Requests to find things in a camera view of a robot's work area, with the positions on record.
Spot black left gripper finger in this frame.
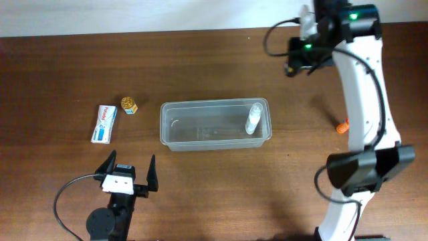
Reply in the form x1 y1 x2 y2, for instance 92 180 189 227
146 155 158 192
94 150 116 181

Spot white plastic bottle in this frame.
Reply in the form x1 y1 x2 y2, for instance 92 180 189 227
245 102 263 135

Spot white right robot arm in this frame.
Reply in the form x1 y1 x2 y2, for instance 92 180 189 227
285 1 415 240

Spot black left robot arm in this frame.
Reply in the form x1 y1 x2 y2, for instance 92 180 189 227
86 151 158 241

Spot clear plastic container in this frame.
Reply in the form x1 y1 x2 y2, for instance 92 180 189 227
160 98 273 151

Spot white Panadol medicine box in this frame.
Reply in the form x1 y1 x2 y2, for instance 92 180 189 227
90 105 117 144

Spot small gold-lidded balm jar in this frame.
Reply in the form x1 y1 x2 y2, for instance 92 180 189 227
121 96 138 114

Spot orange tube with white cap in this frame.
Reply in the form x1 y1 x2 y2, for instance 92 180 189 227
336 118 350 134

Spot black left camera cable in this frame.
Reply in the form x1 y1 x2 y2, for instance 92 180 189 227
53 173 101 241

